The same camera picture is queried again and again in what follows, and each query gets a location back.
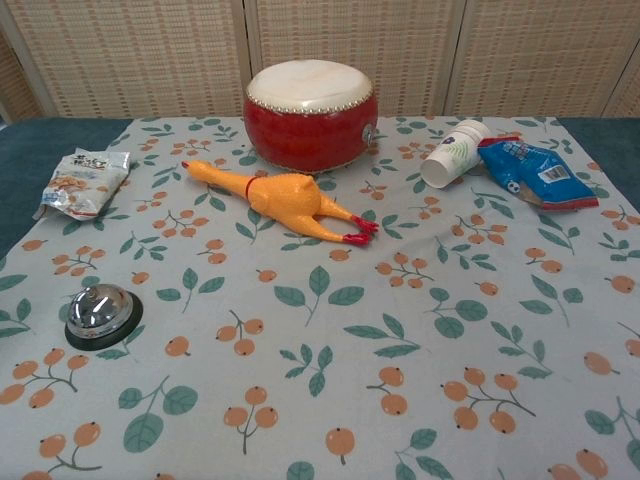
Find silver desk call bell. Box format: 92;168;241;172
64;283;144;351

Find yellow rubber chicken toy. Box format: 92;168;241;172
181;160;381;246

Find floral fruit print tablecloth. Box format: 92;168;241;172
0;115;640;480

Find red drum with white skin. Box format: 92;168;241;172
243;58;376;174

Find white floral paper cup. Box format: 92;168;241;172
420;118;493;190

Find blue snack bag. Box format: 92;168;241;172
476;134;600;213

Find white and orange snack bag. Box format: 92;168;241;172
32;147;132;223

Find woven folding screen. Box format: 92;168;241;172
0;0;640;124

